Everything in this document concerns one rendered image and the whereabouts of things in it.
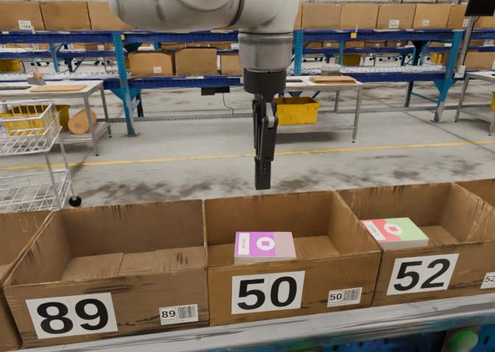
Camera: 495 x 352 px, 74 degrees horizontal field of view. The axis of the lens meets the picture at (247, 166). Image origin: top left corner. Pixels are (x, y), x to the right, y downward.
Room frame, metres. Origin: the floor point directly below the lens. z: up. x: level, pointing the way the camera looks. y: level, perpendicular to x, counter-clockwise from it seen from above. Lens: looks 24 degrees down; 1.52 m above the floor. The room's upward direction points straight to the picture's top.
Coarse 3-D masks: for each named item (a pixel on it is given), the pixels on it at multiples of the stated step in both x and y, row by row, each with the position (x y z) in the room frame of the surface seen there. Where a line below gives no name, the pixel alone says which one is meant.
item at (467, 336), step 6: (456, 336) 0.55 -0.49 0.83; (462, 336) 0.54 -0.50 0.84; (468, 336) 0.54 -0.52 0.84; (474, 336) 0.54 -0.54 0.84; (450, 342) 0.54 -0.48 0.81; (456, 342) 0.54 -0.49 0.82; (462, 342) 0.54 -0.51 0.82; (468, 342) 0.54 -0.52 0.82; (474, 342) 0.54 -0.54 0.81; (450, 348) 0.54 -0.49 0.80; (456, 348) 0.54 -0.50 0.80; (462, 348) 0.54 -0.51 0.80; (468, 348) 0.54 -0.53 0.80
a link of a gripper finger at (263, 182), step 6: (258, 162) 0.58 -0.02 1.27; (270, 162) 0.59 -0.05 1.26; (258, 168) 0.58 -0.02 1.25; (270, 168) 0.59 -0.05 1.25; (258, 174) 0.58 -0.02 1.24; (270, 174) 0.59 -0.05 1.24; (258, 180) 0.58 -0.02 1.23; (264, 180) 0.59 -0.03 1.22; (258, 186) 0.59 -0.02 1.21; (264, 186) 0.59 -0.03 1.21
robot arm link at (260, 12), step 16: (240, 0) 0.50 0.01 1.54; (256, 0) 0.51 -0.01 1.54; (272, 0) 0.52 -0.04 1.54; (288, 0) 0.54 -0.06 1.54; (240, 16) 0.51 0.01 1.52; (256, 16) 0.52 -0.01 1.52; (272, 16) 0.53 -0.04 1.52; (288, 16) 0.55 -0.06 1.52; (256, 32) 0.54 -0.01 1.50; (272, 32) 0.54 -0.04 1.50; (288, 32) 0.55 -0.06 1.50
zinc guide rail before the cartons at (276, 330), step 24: (336, 312) 0.56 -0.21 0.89; (360, 312) 0.56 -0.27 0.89; (384, 312) 0.56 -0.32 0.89; (408, 312) 0.56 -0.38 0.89; (432, 312) 0.56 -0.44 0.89; (456, 312) 0.56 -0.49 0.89; (480, 312) 0.57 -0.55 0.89; (144, 336) 0.50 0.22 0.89; (168, 336) 0.50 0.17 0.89; (192, 336) 0.50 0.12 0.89; (216, 336) 0.50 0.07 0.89; (240, 336) 0.50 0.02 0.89; (264, 336) 0.50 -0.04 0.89; (288, 336) 0.50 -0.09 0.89; (312, 336) 0.51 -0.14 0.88
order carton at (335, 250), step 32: (320, 192) 0.87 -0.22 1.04; (224, 224) 0.83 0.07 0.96; (256, 224) 0.84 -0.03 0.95; (288, 224) 0.85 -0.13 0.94; (320, 224) 0.87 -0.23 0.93; (352, 224) 0.73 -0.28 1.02; (224, 256) 0.77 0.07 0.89; (320, 256) 0.57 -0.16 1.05; (352, 256) 0.58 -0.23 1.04; (224, 288) 0.54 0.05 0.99; (320, 288) 0.57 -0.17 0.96; (352, 288) 0.58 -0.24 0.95; (224, 320) 0.54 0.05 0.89; (256, 320) 0.55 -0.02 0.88
